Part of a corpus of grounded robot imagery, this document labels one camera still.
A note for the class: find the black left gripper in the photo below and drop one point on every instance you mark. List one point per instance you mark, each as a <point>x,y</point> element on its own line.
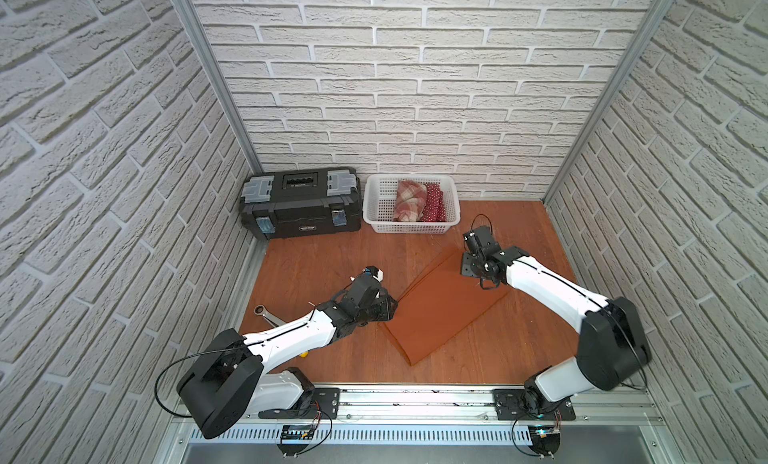
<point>380,305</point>

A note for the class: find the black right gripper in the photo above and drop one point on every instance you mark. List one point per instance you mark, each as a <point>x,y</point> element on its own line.
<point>466,259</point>

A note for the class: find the orange brown skirt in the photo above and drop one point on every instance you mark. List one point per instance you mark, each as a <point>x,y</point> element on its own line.
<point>436,306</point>

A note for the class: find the red polka dot skirt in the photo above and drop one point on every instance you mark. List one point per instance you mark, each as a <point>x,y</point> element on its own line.
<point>434,208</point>

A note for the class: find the red plaid skirt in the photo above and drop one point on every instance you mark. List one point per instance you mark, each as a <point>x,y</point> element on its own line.
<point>411,198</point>

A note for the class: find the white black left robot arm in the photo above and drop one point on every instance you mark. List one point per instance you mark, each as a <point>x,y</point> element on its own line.
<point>234,375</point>

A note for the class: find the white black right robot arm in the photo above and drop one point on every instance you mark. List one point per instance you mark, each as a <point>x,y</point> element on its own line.
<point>612,346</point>

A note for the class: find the white plastic basket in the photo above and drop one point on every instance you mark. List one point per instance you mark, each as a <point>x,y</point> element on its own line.
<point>380,192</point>

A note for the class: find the silver wrench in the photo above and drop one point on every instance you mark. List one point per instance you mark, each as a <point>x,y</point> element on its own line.
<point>270,318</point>

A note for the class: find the black plastic toolbox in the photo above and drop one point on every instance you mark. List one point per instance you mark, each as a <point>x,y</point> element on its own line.
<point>297,203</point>

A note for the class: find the left controller board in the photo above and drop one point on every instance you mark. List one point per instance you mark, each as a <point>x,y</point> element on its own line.
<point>296,439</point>

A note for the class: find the controller board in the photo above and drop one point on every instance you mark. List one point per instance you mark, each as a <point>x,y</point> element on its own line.
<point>296,439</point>
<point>545,441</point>

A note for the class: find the right controller board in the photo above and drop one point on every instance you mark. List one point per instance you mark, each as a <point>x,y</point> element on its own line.
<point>545,441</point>

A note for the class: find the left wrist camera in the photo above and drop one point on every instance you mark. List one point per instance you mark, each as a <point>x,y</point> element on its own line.
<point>375,272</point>

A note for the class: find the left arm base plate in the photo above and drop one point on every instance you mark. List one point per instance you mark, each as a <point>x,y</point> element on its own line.
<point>319,401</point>

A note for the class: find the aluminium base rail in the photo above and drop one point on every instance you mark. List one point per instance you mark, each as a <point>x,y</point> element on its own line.
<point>436,404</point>

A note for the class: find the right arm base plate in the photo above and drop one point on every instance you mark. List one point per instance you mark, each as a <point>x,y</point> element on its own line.
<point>525,403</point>

